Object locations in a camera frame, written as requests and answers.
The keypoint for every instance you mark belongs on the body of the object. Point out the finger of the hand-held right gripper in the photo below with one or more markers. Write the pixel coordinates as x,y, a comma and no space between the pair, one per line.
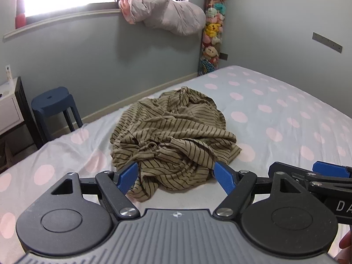
330,169
291,169

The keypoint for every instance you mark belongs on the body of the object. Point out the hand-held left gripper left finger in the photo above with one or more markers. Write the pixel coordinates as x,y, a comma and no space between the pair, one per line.
127,177

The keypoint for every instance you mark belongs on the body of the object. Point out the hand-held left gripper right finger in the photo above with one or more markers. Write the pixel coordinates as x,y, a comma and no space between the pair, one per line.
224,177

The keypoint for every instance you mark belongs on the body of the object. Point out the tan striped button shirt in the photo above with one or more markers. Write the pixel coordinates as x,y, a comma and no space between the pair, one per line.
176,115

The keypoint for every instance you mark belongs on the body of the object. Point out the person's right hand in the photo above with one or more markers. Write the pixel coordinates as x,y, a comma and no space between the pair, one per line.
347,242

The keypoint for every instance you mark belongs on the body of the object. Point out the polka dot bed sheet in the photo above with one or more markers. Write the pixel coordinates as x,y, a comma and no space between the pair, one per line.
275,110

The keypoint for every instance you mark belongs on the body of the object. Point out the blue plastic stool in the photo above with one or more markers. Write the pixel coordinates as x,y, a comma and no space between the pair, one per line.
52,101

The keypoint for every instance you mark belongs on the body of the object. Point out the white nightstand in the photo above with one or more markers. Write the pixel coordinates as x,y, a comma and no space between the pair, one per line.
11,107

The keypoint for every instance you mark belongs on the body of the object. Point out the clear tube of plush toys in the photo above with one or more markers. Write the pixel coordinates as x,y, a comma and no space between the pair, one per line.
211,33

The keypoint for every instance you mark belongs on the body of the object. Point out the grey bundled quilt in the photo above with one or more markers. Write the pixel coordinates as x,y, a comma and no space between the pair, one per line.
165,13

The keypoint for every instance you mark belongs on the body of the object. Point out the dark wall socket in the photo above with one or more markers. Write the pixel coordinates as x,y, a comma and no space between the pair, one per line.
223,56

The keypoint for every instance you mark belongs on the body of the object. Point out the grey wall plate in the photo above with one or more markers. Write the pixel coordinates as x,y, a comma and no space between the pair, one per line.
327,41

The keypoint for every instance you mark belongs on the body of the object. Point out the white wall device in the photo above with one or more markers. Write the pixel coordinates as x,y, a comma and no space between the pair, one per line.
8,73

